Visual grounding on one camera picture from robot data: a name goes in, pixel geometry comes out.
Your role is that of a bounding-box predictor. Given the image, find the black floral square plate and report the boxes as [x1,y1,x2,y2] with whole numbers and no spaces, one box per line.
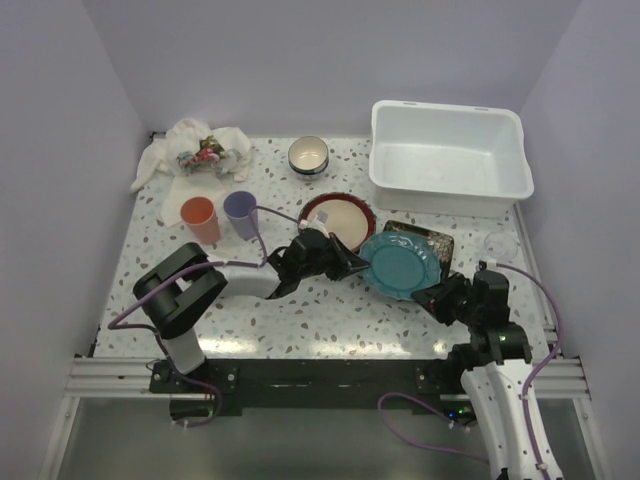
[384,220,455,279]

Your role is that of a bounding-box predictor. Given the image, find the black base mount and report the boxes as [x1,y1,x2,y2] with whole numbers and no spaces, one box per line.
[149,359,475,425]

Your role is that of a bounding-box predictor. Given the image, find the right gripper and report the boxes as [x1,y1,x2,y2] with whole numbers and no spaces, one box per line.
[411,272,481,326]

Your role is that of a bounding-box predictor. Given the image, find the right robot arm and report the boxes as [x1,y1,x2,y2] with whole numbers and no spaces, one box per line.
[411,269,564,479]

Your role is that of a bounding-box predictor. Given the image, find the red rimmed cream plate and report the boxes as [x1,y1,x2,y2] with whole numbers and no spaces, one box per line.
[298,192,377,253]

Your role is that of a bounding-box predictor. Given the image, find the orange plastic cup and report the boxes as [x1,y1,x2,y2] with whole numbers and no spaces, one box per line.
[180,197,221,245]

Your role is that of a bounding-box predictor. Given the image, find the white plastic bin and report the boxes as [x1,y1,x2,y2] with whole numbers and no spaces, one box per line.
[369,100,534,218]

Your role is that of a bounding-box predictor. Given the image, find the aluminium frame rail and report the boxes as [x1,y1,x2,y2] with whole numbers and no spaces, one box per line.
[39,349,166,480]

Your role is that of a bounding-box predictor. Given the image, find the cream bowl blue pattern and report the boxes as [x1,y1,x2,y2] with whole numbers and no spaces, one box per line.
[287,136,329,181]

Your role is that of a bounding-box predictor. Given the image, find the purple plastic cup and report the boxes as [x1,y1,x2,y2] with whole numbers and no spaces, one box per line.
[223,191,258,240]

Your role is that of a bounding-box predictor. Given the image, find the white floral cloth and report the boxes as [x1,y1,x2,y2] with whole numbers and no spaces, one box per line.
[130,118,253,226]

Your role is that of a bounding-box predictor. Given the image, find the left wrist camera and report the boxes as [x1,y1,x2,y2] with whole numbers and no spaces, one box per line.
[298,210,330,238]

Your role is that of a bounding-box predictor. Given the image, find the teal scalloped plate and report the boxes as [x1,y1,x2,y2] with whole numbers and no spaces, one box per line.
[359,231,442,301]

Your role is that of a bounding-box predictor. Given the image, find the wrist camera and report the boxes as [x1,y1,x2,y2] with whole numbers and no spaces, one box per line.
[477,259,499,272]
[298,210,330,238]

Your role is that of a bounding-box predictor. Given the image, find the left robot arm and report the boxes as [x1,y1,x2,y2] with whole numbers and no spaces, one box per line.
[133,229,369,392]

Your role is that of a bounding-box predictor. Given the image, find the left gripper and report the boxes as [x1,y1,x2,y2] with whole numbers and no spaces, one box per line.
[298,231,369,281]

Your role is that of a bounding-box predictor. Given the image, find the clear glass cup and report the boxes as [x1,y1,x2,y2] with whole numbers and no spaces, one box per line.
[484,232,519,263]

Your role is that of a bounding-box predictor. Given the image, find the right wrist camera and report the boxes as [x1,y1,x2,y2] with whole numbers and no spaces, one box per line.
[477,259,499,272]

